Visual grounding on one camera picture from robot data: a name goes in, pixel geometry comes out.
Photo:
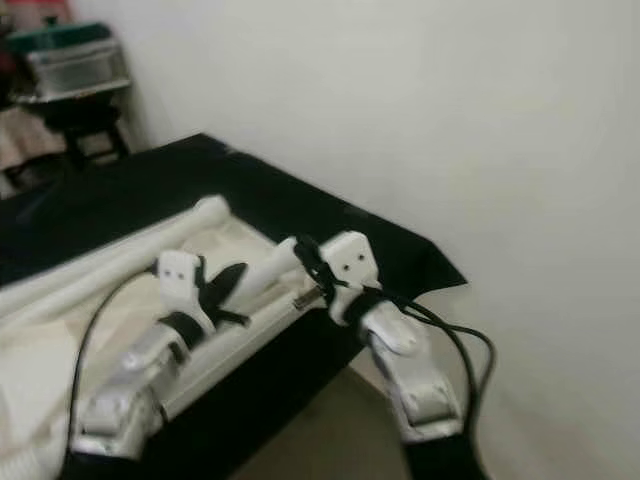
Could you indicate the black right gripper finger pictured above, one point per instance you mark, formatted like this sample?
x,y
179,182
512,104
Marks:
x,y
310,257

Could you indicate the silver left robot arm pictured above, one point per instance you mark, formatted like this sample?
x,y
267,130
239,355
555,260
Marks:
x,y
130,400

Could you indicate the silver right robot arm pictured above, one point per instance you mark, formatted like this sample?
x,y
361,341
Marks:
x,y
420,400

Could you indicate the white plastic children table top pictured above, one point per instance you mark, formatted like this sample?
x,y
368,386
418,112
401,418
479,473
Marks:
x,y
30,400

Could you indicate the black tablecloth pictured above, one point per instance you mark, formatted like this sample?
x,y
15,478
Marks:
x,y
140,190

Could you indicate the beige patterned tablecloth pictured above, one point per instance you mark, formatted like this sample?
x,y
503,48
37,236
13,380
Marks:
x,y
25,140

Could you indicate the clear container with green lid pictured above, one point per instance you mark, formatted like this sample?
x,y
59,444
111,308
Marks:
x,y
75,65

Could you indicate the red printed box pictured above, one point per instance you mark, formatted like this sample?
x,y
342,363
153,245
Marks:
x,y
35,12

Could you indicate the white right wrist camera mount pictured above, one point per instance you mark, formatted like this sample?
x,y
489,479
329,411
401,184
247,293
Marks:
x,y
355,255

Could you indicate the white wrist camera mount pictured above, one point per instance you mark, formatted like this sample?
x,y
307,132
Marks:
x,y
180,275
355,255

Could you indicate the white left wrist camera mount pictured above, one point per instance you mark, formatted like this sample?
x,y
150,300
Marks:
x,y
180,275

